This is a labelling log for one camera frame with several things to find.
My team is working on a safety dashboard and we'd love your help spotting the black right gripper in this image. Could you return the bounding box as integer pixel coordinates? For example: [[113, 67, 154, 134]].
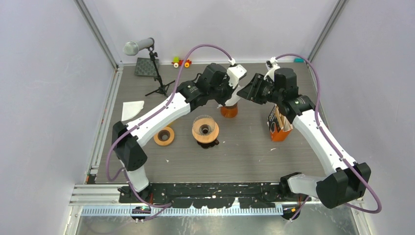
[[236, 73, 282, 105]]

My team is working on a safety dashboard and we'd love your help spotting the clear glass dripper cone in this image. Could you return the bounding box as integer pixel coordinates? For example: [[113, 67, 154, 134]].
[[192, 115, 216, 136]]

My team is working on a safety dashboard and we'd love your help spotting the orange coffee filter box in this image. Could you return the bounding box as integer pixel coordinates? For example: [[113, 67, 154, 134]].
[[267, 105, 294, 142]]

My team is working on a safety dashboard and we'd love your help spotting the large wooden ring holder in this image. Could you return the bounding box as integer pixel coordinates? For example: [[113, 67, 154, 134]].
[[192, 123, 219, 143]]

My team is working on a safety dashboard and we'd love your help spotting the dark brown dripper cup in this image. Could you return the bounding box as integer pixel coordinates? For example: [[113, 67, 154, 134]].
[[197, 139, 220, 149]]

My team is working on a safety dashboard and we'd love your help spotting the white paper coffee filter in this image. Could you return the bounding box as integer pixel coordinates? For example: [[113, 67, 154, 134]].
[[217, 85, 243, 108]]

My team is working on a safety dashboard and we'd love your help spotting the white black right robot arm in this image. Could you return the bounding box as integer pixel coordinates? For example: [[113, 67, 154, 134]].
[[237, 68, 371, 209]]

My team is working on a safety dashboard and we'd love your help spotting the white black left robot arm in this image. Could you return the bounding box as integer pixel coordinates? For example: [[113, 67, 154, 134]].
[[112, 63, 247, 203]]

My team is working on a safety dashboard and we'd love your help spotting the amber glass carafe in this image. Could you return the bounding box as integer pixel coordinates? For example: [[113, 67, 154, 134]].
[[220, 103, 238, 118]]

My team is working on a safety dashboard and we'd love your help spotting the teal block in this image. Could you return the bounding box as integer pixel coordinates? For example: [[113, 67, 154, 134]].
[[294, 58, 304, 63]]

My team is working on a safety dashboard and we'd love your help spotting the toy brick car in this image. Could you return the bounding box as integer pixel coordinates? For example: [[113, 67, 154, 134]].
[[171, 56, 192, 68]]

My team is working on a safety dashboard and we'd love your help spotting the white paper sheet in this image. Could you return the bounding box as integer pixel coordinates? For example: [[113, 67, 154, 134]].
[[121, 100, 145, 121]]

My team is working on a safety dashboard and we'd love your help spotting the grey microphone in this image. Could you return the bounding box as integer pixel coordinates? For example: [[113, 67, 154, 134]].
[[123, 38, 155, 56]]

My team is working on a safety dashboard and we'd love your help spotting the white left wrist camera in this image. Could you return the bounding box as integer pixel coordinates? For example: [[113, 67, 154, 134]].
[[227, 58, 247, 89]]

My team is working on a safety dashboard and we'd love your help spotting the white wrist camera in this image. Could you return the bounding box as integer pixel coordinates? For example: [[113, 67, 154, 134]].
[[264, 57, 280, 81], [227, 58, 247, 89]]

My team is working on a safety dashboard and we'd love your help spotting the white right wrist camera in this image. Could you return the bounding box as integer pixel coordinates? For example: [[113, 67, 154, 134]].
[[264, 57, 280, 81]]

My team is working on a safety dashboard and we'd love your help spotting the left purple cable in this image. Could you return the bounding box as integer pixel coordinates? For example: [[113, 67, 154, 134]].
[[105, 44, 235, 208]]

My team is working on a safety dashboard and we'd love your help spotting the small wooden ring holder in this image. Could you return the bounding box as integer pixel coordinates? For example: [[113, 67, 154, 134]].
[[153, 126, 175, 146]]

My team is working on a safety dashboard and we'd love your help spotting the grey studded base plate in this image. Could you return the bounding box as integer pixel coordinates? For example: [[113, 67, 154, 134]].
[[134, 57, 157, 77]]

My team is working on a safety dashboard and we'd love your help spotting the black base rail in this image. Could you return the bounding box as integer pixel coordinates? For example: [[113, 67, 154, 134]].
[[117, 182, 307, 209]]

